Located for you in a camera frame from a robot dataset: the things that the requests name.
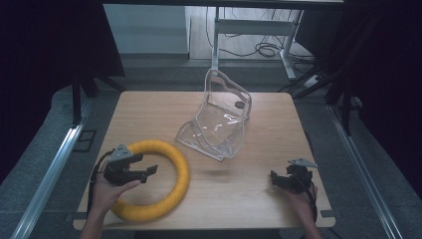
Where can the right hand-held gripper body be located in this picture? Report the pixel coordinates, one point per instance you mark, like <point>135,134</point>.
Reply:
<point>299,176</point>

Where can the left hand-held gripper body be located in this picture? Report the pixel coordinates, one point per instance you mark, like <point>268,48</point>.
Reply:
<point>116,166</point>

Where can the person's right hand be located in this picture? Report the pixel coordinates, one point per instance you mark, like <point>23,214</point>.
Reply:
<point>299,203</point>

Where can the person's left hand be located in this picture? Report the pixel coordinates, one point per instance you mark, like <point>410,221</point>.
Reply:
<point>105,195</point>

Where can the black metal stand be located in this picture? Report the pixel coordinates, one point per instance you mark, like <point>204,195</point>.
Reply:
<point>346,113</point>
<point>77,99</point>

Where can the clear plastic bag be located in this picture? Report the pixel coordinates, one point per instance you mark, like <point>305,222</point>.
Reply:
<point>217,127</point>

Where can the white power strip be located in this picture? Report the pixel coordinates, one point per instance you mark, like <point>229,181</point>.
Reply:
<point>312,80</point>

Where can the black curtain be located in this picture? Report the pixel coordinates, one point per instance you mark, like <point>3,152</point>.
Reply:
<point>384,83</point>
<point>49,66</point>

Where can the black floor bracket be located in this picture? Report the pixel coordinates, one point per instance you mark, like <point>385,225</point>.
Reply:
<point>85,141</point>

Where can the aluminium floor rail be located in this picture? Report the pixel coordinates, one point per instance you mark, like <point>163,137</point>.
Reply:
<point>46,181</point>
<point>363,169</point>

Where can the metal frame stand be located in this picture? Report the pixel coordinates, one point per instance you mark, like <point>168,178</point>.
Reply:
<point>267,49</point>

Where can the desk with white metal frame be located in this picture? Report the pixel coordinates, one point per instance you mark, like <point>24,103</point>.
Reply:
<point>252,27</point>

